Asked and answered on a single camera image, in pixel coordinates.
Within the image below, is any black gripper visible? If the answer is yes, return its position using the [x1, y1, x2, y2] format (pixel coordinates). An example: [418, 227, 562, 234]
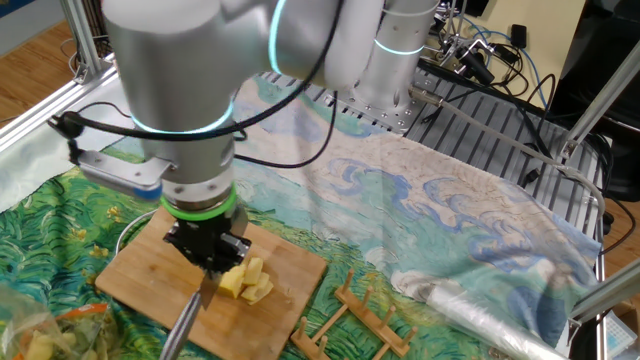
[163, 214, 252, 274]

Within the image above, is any yellow potato chunk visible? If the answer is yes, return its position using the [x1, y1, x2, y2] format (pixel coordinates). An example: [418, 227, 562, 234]
[217, 264, 247, 300]

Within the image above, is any steel cleaver knife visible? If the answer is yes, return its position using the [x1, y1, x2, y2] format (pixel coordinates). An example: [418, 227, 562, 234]
[158, 272, 221, 360]

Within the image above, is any bamboo cutting board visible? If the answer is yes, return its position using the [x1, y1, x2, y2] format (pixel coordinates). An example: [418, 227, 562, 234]
[94, 207, 329, 360]

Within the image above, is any plastic bag with orange label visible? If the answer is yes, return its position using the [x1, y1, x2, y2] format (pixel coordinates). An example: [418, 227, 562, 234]
[0, 284, 121, 360]

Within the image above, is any wooden peg rack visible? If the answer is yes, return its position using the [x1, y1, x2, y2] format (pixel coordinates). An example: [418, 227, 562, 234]
[290, 268, 419, 360]

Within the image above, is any small yellow potato scrap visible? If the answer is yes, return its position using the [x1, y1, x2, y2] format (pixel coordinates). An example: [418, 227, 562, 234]
[24, 329, 76, 360]

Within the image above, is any painted landscape tablecloth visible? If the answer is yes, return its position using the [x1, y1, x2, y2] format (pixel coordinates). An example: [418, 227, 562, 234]
[0, 74, 601, 360]

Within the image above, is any plastic wrap roll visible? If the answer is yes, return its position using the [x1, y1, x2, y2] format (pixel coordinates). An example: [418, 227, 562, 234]
[392, 272, 569, 360]

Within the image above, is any black power adapter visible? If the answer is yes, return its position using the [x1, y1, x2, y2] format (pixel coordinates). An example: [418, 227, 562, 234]
[509, 23, 529, 50]

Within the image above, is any white perforated box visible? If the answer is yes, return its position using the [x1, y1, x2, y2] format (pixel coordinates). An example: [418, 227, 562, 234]
[602, 309, 626, 360]

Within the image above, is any black computer tower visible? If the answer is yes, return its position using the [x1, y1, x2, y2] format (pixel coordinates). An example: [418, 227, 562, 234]
[547, 0, 640, 204]

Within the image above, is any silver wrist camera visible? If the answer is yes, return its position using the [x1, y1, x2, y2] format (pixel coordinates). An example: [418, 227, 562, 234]
[69, 149, 174, 201]

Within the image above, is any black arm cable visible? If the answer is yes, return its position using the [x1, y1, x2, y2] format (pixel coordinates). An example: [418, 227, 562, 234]
[49, 0, 346, 169]

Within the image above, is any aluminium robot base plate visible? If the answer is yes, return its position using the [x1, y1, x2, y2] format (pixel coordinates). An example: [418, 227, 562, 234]
[324, 74, 429, 136]

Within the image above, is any aluminium frame post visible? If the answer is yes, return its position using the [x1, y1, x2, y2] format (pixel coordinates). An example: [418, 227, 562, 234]
[555, 38, 640, 162]
[58, 0, 114, 85]

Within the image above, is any grey sheathed cable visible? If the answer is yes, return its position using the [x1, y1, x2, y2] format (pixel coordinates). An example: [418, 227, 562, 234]
[408, 84, 607, 236]

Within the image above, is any black clamp mount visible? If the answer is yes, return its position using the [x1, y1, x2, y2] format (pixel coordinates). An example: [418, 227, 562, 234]
[434, 34, 501, 86]

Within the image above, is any black cable plug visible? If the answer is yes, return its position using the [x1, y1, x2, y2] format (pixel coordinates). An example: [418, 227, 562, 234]
[519, 167, 542, 189]

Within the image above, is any blue cable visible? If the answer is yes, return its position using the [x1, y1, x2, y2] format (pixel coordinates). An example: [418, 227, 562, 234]
[452, 14, 551, 109]

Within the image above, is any aluminium frame beam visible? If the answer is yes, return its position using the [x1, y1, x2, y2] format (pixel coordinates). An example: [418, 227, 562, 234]
[569, 257, 640, 324]

